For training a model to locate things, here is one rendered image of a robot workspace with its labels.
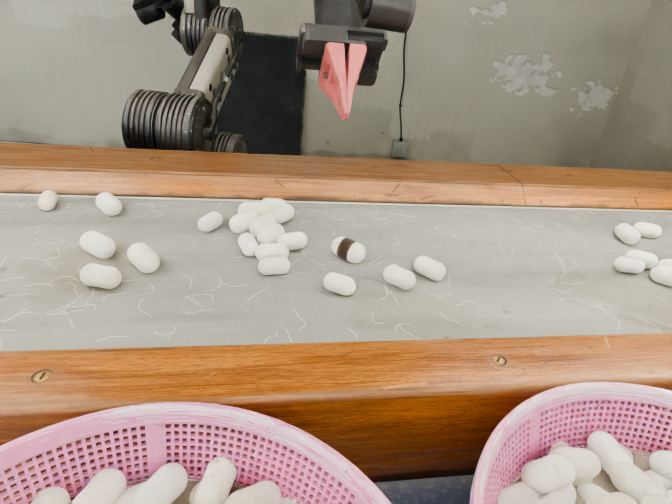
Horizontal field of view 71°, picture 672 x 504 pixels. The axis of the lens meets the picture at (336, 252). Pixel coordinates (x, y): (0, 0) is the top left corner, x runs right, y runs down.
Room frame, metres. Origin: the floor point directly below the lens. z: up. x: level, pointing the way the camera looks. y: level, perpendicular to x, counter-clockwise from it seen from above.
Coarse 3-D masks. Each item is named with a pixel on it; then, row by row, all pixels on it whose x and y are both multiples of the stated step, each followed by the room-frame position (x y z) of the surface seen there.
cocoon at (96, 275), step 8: (88, 264) 0.34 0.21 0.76; (96, 264) 0.34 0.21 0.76; (80, 272) 0.33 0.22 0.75; (88, 272) 0.33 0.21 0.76; (96, 272) 0.33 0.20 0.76; (104, 272) 0.33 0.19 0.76; (112, 272) 0.33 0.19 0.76; (88, 280) 0.33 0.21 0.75; (96, 280) 0.33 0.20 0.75; (104, 280) 0.33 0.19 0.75; (112, 280) 0.33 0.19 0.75; (120, 280) 0.34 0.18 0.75; (112, 288) 0.33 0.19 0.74
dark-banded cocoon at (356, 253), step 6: (336, 240) 0.43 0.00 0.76; (336, 246) 0.43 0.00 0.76; (354, 246) 0.42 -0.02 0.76; (360, 246) 0.42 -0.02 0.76; (336, 252) 0.43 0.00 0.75; (348, 252) 0.42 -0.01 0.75; (354, 252) 0.42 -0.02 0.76; (360, 252) 0.42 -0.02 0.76; (348, 258) 0.42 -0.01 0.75; (354, 258) 0.42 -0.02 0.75; (360, 258) 0.42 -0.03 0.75
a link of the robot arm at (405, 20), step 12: (372, 0) 0.66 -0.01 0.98; (384, 0) 0.67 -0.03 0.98; (396, 0) 0.67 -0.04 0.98; (408, 0) 0.67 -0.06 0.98; (372, 12) 0.66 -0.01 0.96; (384, 12) 0.67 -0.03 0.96; (396, 12) 0.67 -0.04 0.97; (408, 12) 0.67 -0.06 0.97; (372, 24) 0.67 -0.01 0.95; (384, 24) 0.67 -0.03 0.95; (396, 24) 0.68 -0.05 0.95; (408, 24) 0.68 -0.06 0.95
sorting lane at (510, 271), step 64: (0, 256) 0.37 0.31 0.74; (64, 256) 0.38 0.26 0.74; (192, 256) 0.40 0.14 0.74; (320, 256) 0.43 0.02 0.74; (384, 256) 0.45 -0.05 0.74; (448, 256) 0.46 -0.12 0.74; (512, 256) 0.48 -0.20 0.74; (576, 256) 0.49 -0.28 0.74; (0, 320) 0.28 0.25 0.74; (64, 320) 0.29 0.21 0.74; (128, 320) 0.30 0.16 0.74; (192, 320) 0.30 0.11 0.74; (256, 320) 0.31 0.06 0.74; (320, 320) 0.32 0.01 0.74; (384, 320) 0.33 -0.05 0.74; (448, 320) 0.34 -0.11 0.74; (512, 320) 0.35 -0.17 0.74; (576, 320) 0.36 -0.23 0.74; (640, 320) 0.38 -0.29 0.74
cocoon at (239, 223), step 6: (246, 210) 0.48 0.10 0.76; (234, 216) 0.46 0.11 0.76; (240, 216) 0.46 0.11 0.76; (246, 216) 0.47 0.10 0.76; (252, 216) 0.47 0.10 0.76; (234, 222) 0.45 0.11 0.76; (240, 222) 0.46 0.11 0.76; (246, 222) 0.46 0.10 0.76; (234, 228) 0.45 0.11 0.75; (240, 228) 0.45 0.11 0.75; (246, 228) 0.46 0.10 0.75
